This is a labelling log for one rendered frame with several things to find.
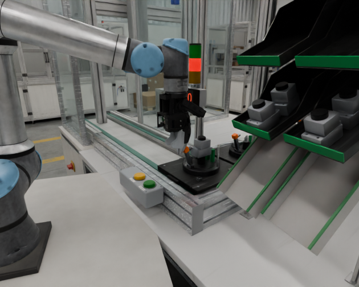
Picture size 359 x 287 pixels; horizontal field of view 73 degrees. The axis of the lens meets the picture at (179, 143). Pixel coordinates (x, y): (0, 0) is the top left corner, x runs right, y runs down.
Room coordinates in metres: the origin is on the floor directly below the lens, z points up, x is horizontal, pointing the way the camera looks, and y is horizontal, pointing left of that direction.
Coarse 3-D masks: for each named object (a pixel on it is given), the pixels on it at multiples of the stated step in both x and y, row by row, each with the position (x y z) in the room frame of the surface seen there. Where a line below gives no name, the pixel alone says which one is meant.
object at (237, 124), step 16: (288, 64) 0.71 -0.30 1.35; (272, 80) 0.69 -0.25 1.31; (288, 80) 0.71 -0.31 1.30; (304, 80) 0.73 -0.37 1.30; (320, 80) 0.58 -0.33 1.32; (304, 96) 0.56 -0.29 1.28; (304, 112) 0.56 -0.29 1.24; (240, 128) 0.61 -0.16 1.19; (256, 128) 0.55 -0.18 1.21; (272, 128) 0.56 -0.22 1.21
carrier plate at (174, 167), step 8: (176, 160) 0.91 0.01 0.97; (184, 160) 0.91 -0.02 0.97; (160, 168) 0.85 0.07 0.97; (168, 168) 0.84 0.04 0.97; (176, 168) 0.84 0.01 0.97; (224, 168) 0.84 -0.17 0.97; (176, 176) 0.77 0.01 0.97; (184, 176) 0.77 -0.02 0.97; (192, 176) 0.77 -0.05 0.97; (216, 176) 0.77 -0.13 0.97; (224, 176) 0.77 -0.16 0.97; (184, 184) 0.73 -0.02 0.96; (192, 184) 0.71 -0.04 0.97; (200, 184) 0.71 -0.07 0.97; (208, 184) 0.71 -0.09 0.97; (216, 184) 0.72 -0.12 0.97; (192, 192) 0.69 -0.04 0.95; (200, 192) 0.68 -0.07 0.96
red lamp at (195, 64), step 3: (189, 60) 1.05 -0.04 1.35; (192, 60) 1.04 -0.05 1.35; (195, 60) 1.04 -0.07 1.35; (198, 60) 1.04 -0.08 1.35; (189, 63) 1.05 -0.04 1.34; (192, 63) 1.04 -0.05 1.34; (195, 63) 1.04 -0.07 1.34; (198, 63) 1.04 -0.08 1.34; (189, 66) 1.05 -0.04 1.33; (192, 66) 1.04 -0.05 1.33; (195, 66) 1.04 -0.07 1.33; (198, 66) 1.04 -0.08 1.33; (189, 69) 1.05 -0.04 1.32; (192, 69) 1.04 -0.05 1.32; (195, 69) 1.04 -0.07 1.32; (198, 69) 1.04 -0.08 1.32
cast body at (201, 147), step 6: (198, 138) 0.83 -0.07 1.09; (204, 138) 0.83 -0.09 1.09; (198, 144) 0.82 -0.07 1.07; (204, 144) 0.82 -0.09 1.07; (210, 144) 0.84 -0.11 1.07; (192, 150) 0.83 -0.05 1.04; (198, 150) 0.80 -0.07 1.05; (204, 150) 0.82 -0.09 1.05; (210, 150) 0.84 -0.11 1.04; (198, 156) 0.80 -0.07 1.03; (204, 156) 0.82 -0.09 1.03
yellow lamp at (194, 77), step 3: (189, 72) 1.05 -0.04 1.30; (192, 72) 1.04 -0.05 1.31; (195, 72) 1.04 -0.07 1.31; (198, 72) 1.04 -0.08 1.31; (189, 75) 1.05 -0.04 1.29; (192, 75) 1.04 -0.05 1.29; (195, 75) 1.04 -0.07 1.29; (198, 75) 1.04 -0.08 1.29; (189, 78) 1.05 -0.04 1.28; (192, 78) 1.04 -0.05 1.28; (195, 78) 1.04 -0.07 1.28; (198, 78) 1.04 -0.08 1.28; (189, 81) 1.05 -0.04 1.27; (192, 81) 1.04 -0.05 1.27; (195, 81) 1.04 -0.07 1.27; (198, 81) 1.04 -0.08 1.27
